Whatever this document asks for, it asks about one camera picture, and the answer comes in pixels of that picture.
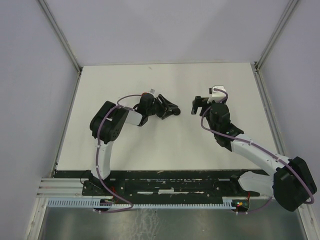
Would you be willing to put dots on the right aluminium corner post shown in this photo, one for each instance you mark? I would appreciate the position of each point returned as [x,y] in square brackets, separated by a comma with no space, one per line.
[284,19]

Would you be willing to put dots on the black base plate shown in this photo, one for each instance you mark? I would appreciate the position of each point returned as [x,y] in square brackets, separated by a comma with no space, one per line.
[130,187]

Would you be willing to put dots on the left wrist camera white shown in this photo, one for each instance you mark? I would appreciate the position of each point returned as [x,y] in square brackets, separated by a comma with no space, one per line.
[152,91]

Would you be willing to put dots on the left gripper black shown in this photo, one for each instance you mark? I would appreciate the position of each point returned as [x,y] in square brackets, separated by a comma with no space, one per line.
[165,107]

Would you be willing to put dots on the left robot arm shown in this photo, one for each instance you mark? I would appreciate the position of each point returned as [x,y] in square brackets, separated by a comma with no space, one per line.
[108,122]

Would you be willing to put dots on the left aluminium corner post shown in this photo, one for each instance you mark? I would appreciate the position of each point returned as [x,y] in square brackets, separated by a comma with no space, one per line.
[43,4]

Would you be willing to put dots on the right controller board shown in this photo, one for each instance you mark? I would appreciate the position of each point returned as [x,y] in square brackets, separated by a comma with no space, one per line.
[242,205]

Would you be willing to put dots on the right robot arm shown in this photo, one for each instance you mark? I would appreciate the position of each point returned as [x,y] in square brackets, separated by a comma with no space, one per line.
[287,180]

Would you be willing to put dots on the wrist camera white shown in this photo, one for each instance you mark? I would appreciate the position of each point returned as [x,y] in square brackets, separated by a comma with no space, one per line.
[152,91]
[217,94]

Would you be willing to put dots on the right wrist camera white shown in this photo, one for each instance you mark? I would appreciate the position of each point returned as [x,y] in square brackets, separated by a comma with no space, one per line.
[217,94]

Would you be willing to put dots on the aluminium corner post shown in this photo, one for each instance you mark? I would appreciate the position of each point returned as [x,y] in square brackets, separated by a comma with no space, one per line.
[284,19]
[43,4]

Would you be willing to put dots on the aluminium frame rail front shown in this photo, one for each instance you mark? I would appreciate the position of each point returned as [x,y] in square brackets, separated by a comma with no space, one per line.
[73,188]

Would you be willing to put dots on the round black earbud case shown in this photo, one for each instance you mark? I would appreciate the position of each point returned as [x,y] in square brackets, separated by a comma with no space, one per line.
[176,111]

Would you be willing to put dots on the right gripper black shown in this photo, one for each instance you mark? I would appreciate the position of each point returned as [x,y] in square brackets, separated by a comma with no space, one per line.
[200,102]

